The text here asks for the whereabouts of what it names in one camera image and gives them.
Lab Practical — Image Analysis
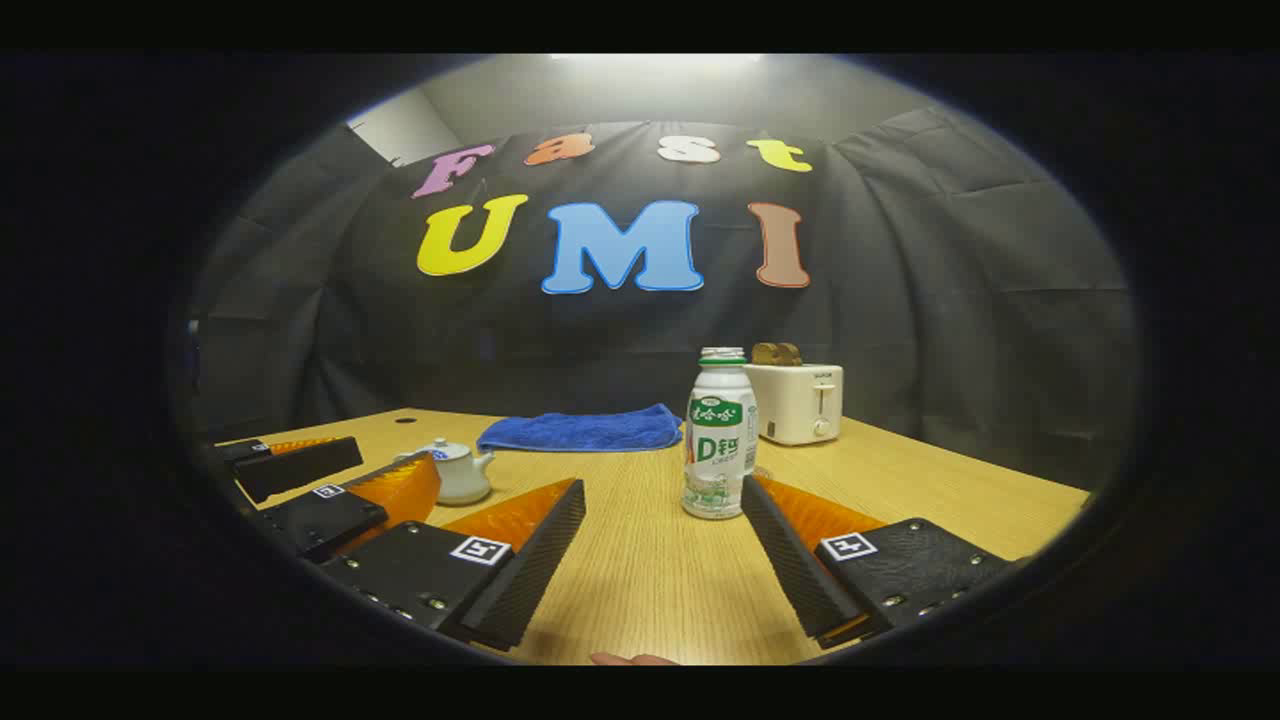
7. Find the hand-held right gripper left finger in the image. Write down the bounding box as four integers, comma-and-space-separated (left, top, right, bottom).
318, 477, 588, 653

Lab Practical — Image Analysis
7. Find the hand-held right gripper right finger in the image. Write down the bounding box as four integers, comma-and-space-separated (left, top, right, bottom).
740, 474, 1013, 649

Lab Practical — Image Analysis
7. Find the white ceramic teacup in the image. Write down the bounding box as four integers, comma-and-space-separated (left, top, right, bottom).
395, 450, 496, 507

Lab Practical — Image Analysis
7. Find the white water bottle green label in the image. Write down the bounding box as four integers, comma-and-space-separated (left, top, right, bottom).
682, 347, 759, 521

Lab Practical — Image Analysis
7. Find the blue towel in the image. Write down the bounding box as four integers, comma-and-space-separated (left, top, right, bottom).
476, 403, 685, 453

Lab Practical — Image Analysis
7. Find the white toaster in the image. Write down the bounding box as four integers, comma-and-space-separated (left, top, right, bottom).
745, 362, 844, 447

